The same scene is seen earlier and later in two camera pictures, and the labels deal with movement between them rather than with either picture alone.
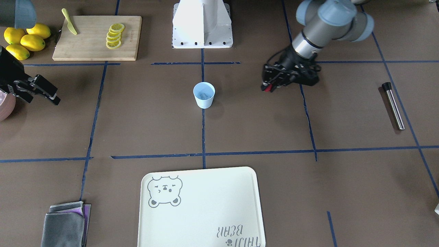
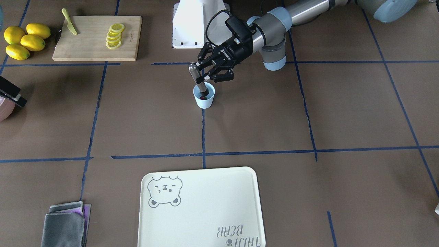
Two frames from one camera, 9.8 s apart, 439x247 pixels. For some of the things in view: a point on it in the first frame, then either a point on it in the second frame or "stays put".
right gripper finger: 22,94 -> 20,102
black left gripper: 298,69 -> 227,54
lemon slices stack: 114,35 stays put
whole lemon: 13,36 stays put
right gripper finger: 40,84 -> 8,88
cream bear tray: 217,207 stays put
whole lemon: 32,43 stays put
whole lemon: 40,30 stays put
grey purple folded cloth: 66,225 stays put
